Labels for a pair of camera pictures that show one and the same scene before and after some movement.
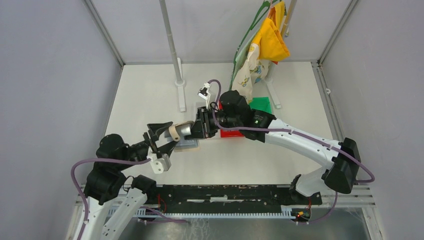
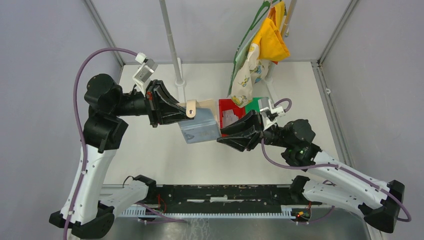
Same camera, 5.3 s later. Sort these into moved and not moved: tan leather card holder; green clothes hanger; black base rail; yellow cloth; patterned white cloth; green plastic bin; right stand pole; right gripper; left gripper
Moved: right gripper; left gripper; tan leather card holder
Not moved: patterned white cloth; right stand pole; yellow cloth; green clothes hanger; black base rail; green plastic bin
